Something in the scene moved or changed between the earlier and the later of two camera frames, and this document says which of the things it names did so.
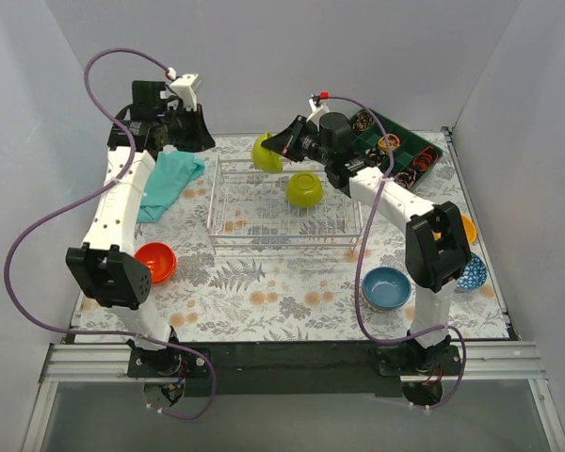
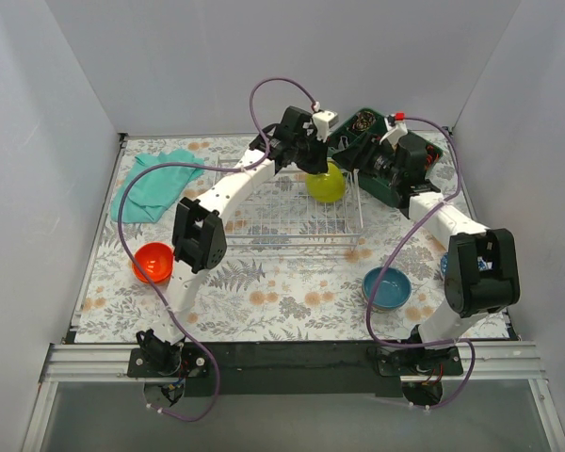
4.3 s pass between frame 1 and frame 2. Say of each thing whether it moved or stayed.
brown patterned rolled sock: stayed
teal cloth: stayed
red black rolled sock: stayed
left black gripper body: moved
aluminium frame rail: stayed
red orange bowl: stayed
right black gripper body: moved
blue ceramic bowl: stayed
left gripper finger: moved
